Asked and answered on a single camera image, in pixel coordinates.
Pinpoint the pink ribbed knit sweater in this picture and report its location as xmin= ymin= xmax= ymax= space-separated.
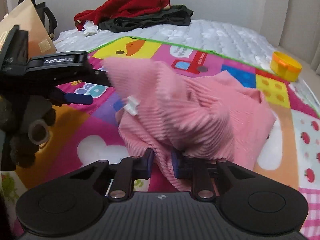
xmin=103 ymin=57 xmax=276 ymax=191

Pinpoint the brown cardboard box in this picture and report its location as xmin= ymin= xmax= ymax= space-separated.
xmin=0 ymin=0 xmax=56 ymax=59

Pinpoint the dark gloved left hand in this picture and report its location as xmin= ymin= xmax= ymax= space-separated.
xmin=1 ymin=96 xmax=56 ymax=171

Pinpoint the yellow round plastic container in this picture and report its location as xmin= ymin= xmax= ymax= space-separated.
xmin=270 ymin=51 xmax=303 ymax=82

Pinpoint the colourful cartoon play mat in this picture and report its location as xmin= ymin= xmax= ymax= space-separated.
xmin=1 ymin=36 xmax=319 ymax=239

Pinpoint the dark green garment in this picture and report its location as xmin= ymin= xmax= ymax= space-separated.
xmin=98 ymin=5 xmax=194 ymax=33

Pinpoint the red fleece garment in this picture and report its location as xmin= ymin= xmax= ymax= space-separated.
xmin=74 ymin=0 xmax=170 ymax=31

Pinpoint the white quilted mattress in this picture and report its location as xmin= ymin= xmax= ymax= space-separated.
xmin=53 ymin=19 xmax=320 ymax=106

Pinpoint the white crumpled cloth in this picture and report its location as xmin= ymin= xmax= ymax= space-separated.
xmin=83 ymin=21 xmax=99 ymax=37

